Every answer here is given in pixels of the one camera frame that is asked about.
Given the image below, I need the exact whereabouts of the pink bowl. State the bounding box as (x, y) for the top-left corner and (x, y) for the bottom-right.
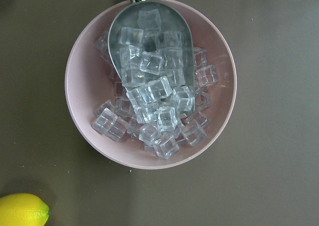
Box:
(65, 0), (237, 170)

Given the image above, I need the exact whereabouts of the metal ice scoop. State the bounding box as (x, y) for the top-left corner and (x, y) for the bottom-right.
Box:
(108, 0), (195, 114)

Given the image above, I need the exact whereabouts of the lower whole lemon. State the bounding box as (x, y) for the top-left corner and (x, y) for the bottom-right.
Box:
(0, 193), (51, 226)

